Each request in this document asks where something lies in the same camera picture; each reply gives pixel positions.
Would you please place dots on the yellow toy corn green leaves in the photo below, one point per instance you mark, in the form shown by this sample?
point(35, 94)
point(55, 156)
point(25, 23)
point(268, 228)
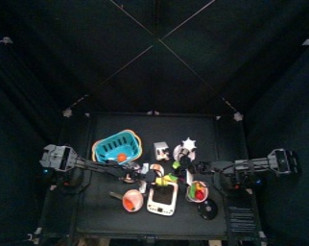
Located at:
point(165, 180)

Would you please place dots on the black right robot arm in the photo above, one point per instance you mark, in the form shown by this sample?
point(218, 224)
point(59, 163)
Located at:
point(254, 165)

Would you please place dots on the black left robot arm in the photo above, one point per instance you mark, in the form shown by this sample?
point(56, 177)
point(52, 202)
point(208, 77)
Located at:
point(61, 157)

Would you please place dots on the small green toy vegetable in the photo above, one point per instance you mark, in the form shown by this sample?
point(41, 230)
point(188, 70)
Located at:
point(176, 165)

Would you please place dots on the light brown toy egg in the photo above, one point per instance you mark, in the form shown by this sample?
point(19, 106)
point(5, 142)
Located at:
point(157, 168)

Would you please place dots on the green toy pepper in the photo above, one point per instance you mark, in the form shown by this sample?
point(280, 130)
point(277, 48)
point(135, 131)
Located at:
point(192, 191)

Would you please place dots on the yellow toy pepper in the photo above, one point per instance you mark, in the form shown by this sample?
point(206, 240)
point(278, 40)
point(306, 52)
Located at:
point(198, 185)

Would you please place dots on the orange toy ball fruit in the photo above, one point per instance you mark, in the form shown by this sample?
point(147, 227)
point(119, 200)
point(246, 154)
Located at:
point(121, 157)

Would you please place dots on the red toy pepper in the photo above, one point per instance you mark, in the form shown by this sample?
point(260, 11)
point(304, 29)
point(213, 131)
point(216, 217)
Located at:
point(200, 194)

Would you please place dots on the white toy utensil stand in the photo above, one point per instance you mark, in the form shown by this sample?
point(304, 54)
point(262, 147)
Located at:
point(186, 144)

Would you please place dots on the white toy knife block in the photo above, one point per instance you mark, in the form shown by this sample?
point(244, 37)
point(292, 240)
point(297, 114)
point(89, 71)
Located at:
point(161, 151)

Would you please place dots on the orange toy carrot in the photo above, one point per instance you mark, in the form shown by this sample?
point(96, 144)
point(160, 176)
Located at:
point(131, 203)

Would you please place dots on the teal basket with orange rim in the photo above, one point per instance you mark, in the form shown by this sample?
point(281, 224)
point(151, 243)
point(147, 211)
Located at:
point(113, 145)

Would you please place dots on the white text label sticker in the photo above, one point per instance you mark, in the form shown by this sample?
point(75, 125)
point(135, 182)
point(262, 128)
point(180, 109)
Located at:
point(241, 219)

